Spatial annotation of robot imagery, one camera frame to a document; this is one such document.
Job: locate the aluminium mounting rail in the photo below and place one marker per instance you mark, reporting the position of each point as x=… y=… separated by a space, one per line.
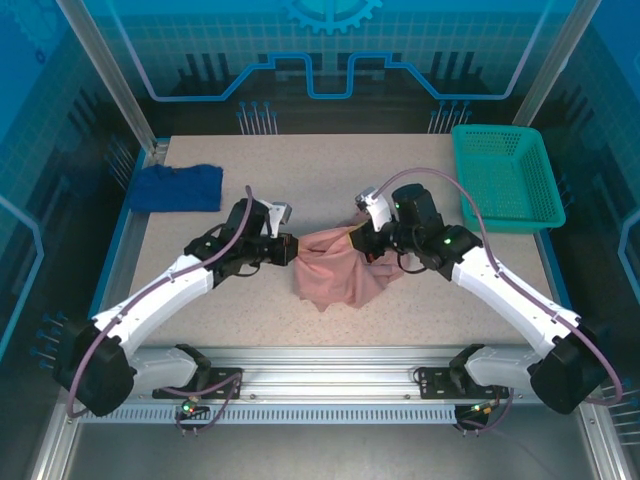
x=325 y=370

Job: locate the folded blue cloth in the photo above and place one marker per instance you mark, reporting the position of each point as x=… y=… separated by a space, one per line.
x=170 y=187

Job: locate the aluminium frame post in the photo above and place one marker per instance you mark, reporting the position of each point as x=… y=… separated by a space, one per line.
x=111 y=75
x=555 y=60

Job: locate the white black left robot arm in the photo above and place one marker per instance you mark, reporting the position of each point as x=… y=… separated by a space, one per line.
x=165 y=295

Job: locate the green plastic basket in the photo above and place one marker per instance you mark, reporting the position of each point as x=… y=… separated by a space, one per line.
x=510 y=185

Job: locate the metal lower tray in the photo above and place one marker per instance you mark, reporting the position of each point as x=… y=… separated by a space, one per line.
x=325 y=455

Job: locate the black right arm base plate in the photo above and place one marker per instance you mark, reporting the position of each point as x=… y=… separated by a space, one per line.
x=440 y=382

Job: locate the pink t-shirt with pixel print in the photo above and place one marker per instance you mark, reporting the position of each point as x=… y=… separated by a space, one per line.
x=335 y=275

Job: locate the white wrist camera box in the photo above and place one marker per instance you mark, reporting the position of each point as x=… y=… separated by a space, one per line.
x=281 y=212
x=377 y=210

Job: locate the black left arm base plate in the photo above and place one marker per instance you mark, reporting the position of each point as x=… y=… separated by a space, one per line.
x=220 y=385

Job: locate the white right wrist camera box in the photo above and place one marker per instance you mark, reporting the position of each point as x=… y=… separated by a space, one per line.
x=377 y=210

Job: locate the small connector with lit LEDs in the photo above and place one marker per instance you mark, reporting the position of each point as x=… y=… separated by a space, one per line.
x=482 y=407
x=189 y=407

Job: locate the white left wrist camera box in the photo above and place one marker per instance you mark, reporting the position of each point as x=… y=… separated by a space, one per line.
x=281 y=212

